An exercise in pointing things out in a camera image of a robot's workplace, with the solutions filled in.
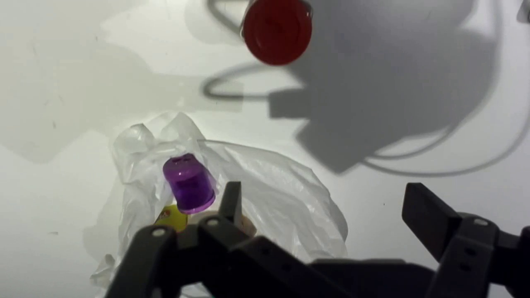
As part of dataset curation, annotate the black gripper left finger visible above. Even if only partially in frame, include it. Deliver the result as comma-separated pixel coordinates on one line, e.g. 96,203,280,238
105,180,355,298

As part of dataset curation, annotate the white plastic bag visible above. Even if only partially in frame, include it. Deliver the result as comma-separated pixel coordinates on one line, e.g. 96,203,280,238
81,109,351,298

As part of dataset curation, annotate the purple plastic container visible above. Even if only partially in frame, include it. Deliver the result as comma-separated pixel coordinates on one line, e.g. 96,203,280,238
163,152,219,215

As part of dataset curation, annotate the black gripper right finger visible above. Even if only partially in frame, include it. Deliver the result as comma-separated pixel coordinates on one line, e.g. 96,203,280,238
401,180,530,298

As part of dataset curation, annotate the spice jar with red lid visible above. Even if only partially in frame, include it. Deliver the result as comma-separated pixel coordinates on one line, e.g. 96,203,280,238
240,0,315,66

